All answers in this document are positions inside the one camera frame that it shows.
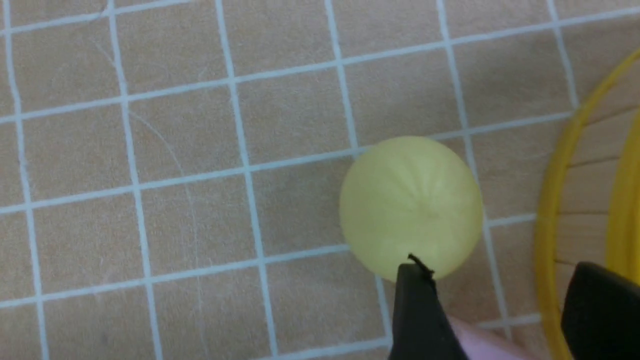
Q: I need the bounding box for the bamboo steamer tray yellow rim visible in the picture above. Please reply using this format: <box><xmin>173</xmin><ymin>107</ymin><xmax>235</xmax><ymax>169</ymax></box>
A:
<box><xmin>534</xmin><ymin>51</ymin><xmax>640</xmax><ymax>360</ymax></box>

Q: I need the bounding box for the orange checkered tablecloth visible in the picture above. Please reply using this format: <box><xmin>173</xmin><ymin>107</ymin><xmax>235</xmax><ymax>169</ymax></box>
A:
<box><xmin>0</xmin><ymin>0</ymin><xmax>639</xmax><ymax>360</ymax></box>

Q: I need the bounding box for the pink foam cube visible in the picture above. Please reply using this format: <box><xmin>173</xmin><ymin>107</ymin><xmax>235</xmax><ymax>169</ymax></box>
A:
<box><xmin>447</xmin><ymin>316</ymin><xmax>534</xmax><ymax>360</ymax></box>

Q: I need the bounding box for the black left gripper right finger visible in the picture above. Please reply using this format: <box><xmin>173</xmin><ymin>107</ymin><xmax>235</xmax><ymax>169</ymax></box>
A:
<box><xmin>561</xmin><ymin>261</ymin><xmax>640</xmax><ymax>360</ymax></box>

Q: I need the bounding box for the pale yellow bun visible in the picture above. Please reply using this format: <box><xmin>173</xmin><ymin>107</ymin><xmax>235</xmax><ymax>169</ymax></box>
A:
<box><xmin>339</xmin><ymin>136</ymin><xmax>483</xmax><ymax>281</ymax></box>

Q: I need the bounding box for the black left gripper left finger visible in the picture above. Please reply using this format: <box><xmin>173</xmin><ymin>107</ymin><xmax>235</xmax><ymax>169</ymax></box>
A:
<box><xmin>388</xmin><ymin>254</ymin><xmax>468</xmax><ymax>360</ymax></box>

